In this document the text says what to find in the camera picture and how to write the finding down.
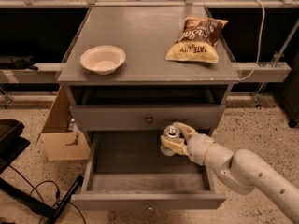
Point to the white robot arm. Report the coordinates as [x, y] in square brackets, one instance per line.
[241, 171]

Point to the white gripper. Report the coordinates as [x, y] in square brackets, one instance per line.
[197, 146]

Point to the grey drawer cabinet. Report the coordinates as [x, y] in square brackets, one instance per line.
[123, 92]

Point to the metal shelf rail frame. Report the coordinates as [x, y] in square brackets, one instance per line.
[31, 75]

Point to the black object on shelf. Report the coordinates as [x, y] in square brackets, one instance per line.
[17, 63]

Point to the black stand with cables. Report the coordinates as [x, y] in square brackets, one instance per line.
[12, 144]

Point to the cardboard box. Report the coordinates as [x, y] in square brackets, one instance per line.
[62, 139]

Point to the open grey middle drawer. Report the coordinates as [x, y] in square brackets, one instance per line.
[128, 171]

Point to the grey top drawer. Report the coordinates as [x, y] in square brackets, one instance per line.
[144, 117]

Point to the brown and yellow chip bag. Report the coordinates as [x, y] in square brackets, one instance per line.
[198, 41]

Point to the white paper bowl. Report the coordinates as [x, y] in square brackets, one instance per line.
[103, 60]

